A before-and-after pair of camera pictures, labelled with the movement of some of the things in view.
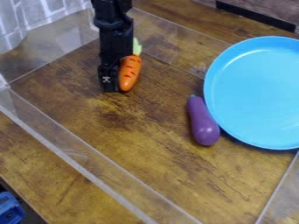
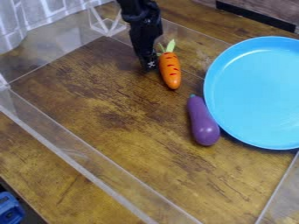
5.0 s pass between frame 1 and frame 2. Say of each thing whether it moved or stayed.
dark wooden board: stayed
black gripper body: moved
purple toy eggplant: stayed
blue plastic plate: stayed
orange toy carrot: moved
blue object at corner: stayed
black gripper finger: moved
